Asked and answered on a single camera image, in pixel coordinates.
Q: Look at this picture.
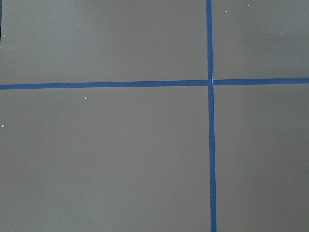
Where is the brown paper table cover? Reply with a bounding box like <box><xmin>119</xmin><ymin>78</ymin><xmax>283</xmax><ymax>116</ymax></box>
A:
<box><xmin>0</xmin><ymin>0</ymin><xmax>309</xmax><ymax>232</ymax></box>

